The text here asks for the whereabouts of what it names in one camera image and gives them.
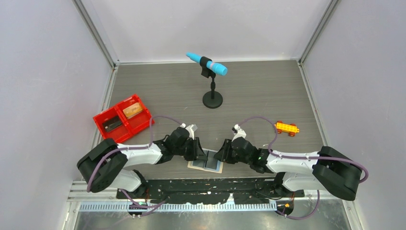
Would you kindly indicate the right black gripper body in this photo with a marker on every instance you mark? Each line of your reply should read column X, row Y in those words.
column 236, row 158

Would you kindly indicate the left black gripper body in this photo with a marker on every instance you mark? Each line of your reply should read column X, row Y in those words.
column 186, row 150

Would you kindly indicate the beige card holder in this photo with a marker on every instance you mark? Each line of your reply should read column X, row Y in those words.
column 221, row 169

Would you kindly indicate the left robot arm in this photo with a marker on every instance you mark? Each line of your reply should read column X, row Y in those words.
column 106, row 165

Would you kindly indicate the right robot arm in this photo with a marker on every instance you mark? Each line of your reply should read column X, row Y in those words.
column 326, row 169

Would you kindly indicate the tan card case in bin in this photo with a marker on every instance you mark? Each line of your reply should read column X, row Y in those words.
column 132, row 110

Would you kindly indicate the black card case in bin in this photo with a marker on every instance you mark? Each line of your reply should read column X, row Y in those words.
column 112, row 124

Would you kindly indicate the yellow toy brick car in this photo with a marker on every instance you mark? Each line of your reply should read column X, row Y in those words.
column 290, row 129

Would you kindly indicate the black microphone stand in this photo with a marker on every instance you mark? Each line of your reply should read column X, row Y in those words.
column 212, row 99

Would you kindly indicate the red two-compartment bin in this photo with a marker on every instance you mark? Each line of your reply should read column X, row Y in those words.
column 130, row 127

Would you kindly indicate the blue toy microphone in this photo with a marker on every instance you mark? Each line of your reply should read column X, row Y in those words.
column 209, row 68

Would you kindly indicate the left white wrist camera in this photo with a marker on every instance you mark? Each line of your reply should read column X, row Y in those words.
column 191, row 129

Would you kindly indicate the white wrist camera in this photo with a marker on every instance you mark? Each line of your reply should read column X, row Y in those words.
column 191, row 129
column 238, row 132

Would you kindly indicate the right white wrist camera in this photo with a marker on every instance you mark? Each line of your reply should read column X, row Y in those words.
column 238, row 132

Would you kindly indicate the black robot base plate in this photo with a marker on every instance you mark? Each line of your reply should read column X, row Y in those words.
column 211, row 191

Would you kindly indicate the ribbed metal front rail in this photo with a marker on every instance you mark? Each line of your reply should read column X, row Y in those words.
column 128, row 207

